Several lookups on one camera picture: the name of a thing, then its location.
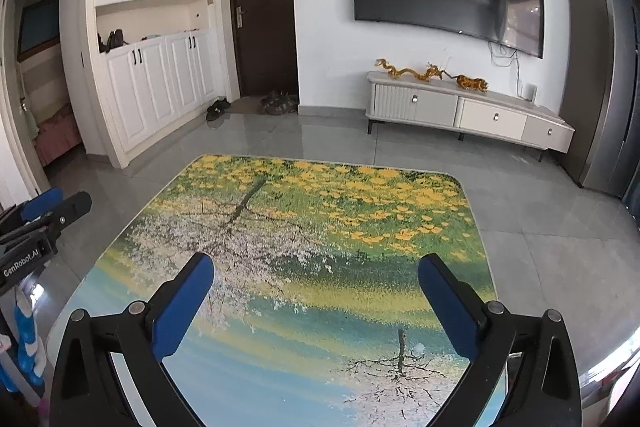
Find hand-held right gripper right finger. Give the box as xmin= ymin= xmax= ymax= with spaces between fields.
xmin=417 ymin=253 xmax=583 ymax=427

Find golden dragon ornament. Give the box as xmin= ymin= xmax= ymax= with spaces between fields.
xmin=375 ymin=58 xmax=451 ymax=82

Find white wall cabinets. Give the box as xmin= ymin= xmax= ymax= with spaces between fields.
xmin=82 ymin=0 xmax=230 ymax=168

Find dark brown entrance door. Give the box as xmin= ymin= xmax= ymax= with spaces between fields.
xmin=227 ymin=0 xmax=301 ymax=100

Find person's left forearm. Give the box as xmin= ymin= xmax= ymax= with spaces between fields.
xmin=0 ymin=287 xmax=48 ymax=394

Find dark bag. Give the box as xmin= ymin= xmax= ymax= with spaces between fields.
xmin=97 ymin=29 xmax=128 ymax=54

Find pink bed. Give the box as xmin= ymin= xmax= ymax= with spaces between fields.
xmin=32 ymin=102 xmax=83 ymax=168

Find yellow green floral rug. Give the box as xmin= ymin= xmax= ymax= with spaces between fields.
xmin=47 ymin=153 xmax=511 ymax=427

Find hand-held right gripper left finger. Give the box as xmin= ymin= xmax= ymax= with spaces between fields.
xmin=50 ymin=252 xmax=216 ymax=427

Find pile of shoes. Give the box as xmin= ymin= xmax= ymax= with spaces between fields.
xmin=257 ymin=91 xmax=297 ymax=116

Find grey refrigerator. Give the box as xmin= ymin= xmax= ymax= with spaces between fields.
xmin=557 ymin=0 xmax=640 ymax=196

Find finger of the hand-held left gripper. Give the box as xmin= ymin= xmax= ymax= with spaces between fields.
xmin=0 ymin=187 xmax=66 ymax=234
xmin=29 ymin=193 xmax=93 ymax=232

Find hanging television cables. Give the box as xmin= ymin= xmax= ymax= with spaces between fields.
xmin=487 ymin=39 xmax=523 ymax=88

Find white TV cabinet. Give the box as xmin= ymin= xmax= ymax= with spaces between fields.
xmin=366 ymin=71 xmax=576 ymax=162

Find golden tiger ornament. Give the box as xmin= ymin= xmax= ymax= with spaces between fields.
xmin=455 ymin=75 xmax=490 ymax=94

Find black sandals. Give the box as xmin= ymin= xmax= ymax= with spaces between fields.
xmin=206 ymin=99 xmax=232 ymax=122

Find brown framed window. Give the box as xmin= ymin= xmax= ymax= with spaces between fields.
xmin=17 ymin=0 xmax=61 ymax=58

